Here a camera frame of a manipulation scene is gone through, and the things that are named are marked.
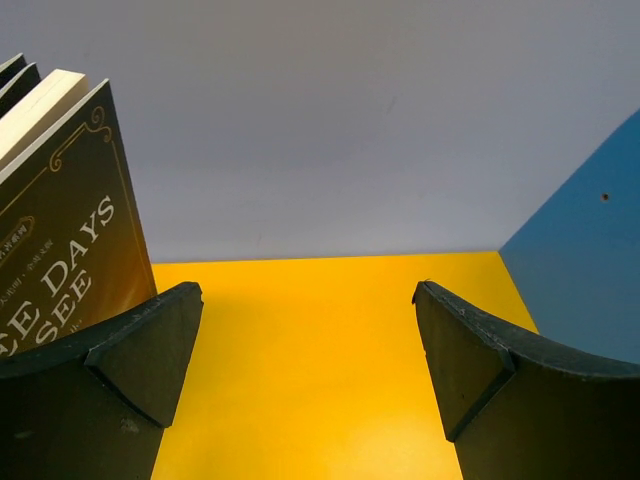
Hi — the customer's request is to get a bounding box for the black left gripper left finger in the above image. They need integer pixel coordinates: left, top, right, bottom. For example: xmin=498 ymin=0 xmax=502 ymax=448
xmin=1 ymin=282 xmax=203 ymax=479

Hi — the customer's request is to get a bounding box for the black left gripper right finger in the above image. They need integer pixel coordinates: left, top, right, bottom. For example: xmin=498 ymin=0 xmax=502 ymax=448
xmin=412 ymin=281 xmax=639 ymax=479

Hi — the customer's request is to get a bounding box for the Three Days to See book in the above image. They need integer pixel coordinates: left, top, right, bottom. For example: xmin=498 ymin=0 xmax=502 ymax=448
xmin=1 ymin=69 xmax=157 ymax=358

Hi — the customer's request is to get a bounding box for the A Tale of Two Cities book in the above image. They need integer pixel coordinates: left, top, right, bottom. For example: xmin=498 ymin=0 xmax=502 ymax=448
xmin=0 ymin=63 xmax=41 ymax=117

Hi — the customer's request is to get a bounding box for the Little Women book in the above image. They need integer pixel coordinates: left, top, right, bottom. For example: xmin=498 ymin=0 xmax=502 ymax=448
xmin=0 ymin=53 xmax=27 ymax=88

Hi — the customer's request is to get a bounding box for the blue and yellow bookshelf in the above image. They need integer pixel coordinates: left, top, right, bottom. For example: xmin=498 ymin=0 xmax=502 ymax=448
xmin=153 ymin=116 xmax=639 ymax=479

